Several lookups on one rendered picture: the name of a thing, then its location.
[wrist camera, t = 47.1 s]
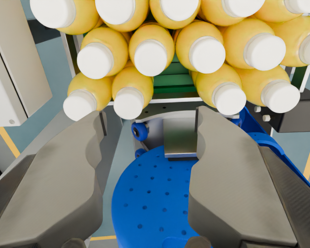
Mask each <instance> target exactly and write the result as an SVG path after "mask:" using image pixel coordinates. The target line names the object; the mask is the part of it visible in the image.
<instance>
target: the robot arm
mask: <svg viewBox="0 0 310 248"><path fill-rule="evenodd" d="M194 132H197V134H198V138H197V153H196V155H197V158H198V159H199V161H198V162H197V163H195V164H194V165H193V166H192V168H191V175H190V183H189V197H188V218H187V219H188V223H189V225H190V227H191V228H192V229H193V230H194V231H195V232H196V233H198V234H199V235H200V236H193V237H190V238H189V239H188V241H187V243H186V245H185V247H184V248H211V246H212V247H213V248H310V187H309V186H308V185H307V184H306V183H305V182H304V181H303V180H301V179H300V178H299V177H298V176H297V175H296V174H295V173H294V172H293V171H292V170H291V169H290V168H289V167H288V166H287V165H286V164H285V163H284V162H283V161H282V160H281V159H280V158H279V157H278V156H277V155H276V154H275V153H274V152H273V151H272V150H271V149H270V148H269V147H262V146H259V145H258V144H257V143H256V142H255V141H254V140H253V139H252V138H251V137H250V136H249V135H248V134H247V133H246V132H245V131H243V130H242V129H241V128H240V127H238V126H237V125H235V124H234V123H232V122H231V121H229V120H228V119H226V118H224V117H223V116H221V115H220V114H218V113H216V112H215V111H213V110H211V109H210V108H208V107H206V106H200V107H196V113H195V131H194ZM104 136H107V118H106V113H105V112H103V111H97V110H95V111H92V112H90V113H89V114H87V115H86V116H84V117H83V118H81V119H80V120H78V121H76V122H75V123H73V124H72V125H70V126H69V127H67V128H65V129H64V130H62V131H61V132H60V133H58V134H57V135H56V136H54V137H53V138H52V139H51V140H49V141H48V142H47V143H46V144H45V145H44V146H43V147H42V148H41V149H40V150H39V151H38V152H37V153H36V154H32V155H26V156H25V157H24V158H23V159H22V160H21V161H20V162H19V163H18V164H17V165H16V166H14V167H13V168H12V169H11V170H10V171H9V172H8V173H7V174H6V175H5V176H4V177H3V178H1V179H0V248H87V247H86V245H85V242H84V241H85V240H86V239H91V237H92V234H93V233H94V232H95V231H97V230H98V229H99V227H100V226H101V224H102V220H103V198H102V195H101V191H100V187H99V184H98V180H97V177H96V173H95V169H96V167H97V165H98V164H99V162H100V161H101V160H102V155H101V151H100V147H99V144H100V142H101V140H102V139H103V138H104Z"/></svg>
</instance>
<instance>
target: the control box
mask: <svg viewBox="0 0 310 248"><path fill-rule="evenodd" d="M52 96H53V95H52V92H51V89H50V87H49V84H48V81H47V78H46V75H45V72H44V69H43V66H42V63H41V60H40V57H39V54H38V51H37V48H36V45H35V42H34V40H33V37H32V34H31V30H30V28H29V25H28V22H27V19H26V16H25V13H24V10H23V7H22V4H21V1H20V0H0V127H1V126H20V125H21V124H23V123H24V122H25V121H26V120H27V119H28V117H30V116H31V115H32V114H34V113H35V112H36V111H37V110H38V109H39V108H40V107H42V106H43V105H44V104H45V103H46V102H47V101H48V100H50V99H51V98H52Z"/></svg>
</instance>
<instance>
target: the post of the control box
mask: <svg viewBox="0 0 310 248"><path fill-rule="evenodd" d="M27 22H28V25H29V28H30V30H31V34H32V37H33V40H34V42H35V44H38V43H42V42H45V41H48V40H51V39H54V38H57V37H60V36H61V34H60V31H58V30H46V29H45V27H44V25H43V24H41V23H40V22H39V21H38V20H37V19H36V18H29V19H27Z"/></svg>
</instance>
